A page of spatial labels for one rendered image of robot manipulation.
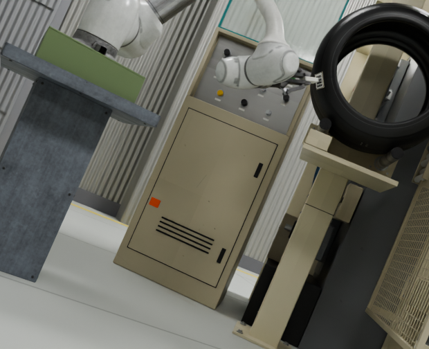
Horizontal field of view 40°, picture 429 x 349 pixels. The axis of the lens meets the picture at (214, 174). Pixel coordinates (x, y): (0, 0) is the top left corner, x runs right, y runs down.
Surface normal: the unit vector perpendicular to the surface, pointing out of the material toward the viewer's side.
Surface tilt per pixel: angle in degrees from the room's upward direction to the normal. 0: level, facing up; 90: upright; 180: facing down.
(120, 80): 90
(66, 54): 90
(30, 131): 90
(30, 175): 90
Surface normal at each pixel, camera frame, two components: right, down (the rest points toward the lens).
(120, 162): 0.34, 0.11
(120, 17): 0.62, 0.25
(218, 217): -0.11, -0.09
